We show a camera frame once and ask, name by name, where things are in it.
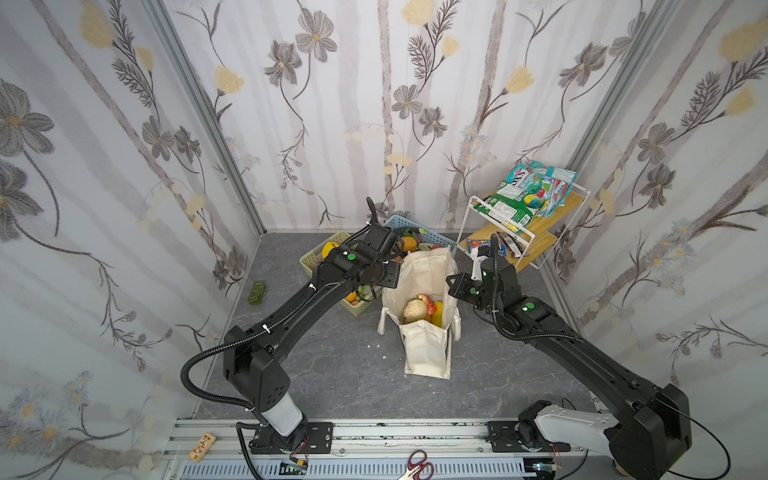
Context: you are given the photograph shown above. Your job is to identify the red toy apple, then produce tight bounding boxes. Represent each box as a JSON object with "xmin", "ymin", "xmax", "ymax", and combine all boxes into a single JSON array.
[{"xmin": 418, "ymin": 294, "xmax": 437, "ymax": 316}]

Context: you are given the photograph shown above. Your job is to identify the beige toy garlic bulb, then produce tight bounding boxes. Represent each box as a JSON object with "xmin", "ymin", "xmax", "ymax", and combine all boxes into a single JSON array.
[{"xmin": 403, "ymin": 298, "xmax": 427, "ymax": 324}]

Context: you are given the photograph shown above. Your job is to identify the floral canvas tote bag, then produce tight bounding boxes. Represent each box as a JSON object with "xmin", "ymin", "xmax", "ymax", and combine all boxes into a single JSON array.
[{"xmin": 377, "ymin": 247, "xmax": 461, "ymax": 379}]

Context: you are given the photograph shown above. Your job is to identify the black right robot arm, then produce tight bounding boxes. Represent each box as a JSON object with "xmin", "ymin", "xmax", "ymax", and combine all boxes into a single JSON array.
[{"xmin": 446, "ymin": 236, "xmax": 692, "ymax": 479}]

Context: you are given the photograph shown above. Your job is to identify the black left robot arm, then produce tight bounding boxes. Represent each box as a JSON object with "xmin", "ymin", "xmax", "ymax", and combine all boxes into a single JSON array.
[{"xmin": 180, "ymin": 198, "xmax": 400, "ymax": 451}]

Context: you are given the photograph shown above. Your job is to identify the blue M&M candy bag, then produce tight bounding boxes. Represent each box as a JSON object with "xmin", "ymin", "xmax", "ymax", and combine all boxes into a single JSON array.
[{"xmin": 467, "ymin": 239, "xmax": 507, "ymax": 256}]

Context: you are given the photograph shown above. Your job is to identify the green plastic fruit basket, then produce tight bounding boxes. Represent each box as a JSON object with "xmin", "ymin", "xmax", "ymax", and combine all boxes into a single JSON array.
[{"xmin": 299, "ymin": 231, "xmax": 382, "ymax": 318}]

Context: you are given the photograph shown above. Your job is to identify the orange toy tangerine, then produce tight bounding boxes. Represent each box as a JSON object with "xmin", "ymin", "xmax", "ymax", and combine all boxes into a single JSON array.
[{"xmin": 401, "ymin": 237, "xmax": 418, "ymax": 253}]

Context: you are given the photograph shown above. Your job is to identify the blue plastic vegetable basket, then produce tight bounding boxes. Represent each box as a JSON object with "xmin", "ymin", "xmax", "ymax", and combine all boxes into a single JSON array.
[{"xmin": 384, "ymin": 215, "xmax": 456, "ymax": 251}]

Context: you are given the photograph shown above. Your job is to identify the yellow toy bell pepper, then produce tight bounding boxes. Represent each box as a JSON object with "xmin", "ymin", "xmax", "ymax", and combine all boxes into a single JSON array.
[{"xmin": 321, "ymin": 241, "xmax": 339, "ymax": 259}]

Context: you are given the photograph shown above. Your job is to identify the green snack packet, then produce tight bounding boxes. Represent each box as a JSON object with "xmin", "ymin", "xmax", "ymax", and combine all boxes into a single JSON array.
[{"xmin": 474, "ymin": 183, "xmax": 547, "ymax": 231}]

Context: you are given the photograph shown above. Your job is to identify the small green toy on floor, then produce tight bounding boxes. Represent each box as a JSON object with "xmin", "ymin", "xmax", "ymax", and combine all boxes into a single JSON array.
[{"xmin": 247, "ymin": 280, "xmax": 266, "ymax": 305}]

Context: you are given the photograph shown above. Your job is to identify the teal snack packet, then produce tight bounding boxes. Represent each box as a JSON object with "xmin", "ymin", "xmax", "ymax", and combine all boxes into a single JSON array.
[{"xmin": 505, "ymin": 161, "xmax": 578, "ymax": 218}]

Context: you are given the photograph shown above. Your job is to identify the wooden tag block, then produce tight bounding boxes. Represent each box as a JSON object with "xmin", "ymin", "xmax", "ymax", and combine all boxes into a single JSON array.
[{"xmin": 188, "ymin": 433, "xmax": 217, "ymax": 463}]

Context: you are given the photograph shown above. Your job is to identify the white wire wooden shelf rack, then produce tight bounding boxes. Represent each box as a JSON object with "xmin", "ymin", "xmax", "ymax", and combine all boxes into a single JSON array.
[{"xmin": 456, "ymin": 184, "xmax": 591, "ymax": 272}]

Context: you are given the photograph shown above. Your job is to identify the red handled scissors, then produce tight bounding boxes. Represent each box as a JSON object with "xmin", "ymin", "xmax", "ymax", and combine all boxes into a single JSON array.
[{"xmin": 399, "ymin": 449, "xmax": 435, "ymax": 480}]

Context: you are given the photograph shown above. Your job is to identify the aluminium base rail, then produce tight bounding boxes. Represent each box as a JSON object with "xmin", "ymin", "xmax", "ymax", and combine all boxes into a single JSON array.
[{"xmin": 153, "ymin": 418, "xmax": 621, "ymax": 479}]

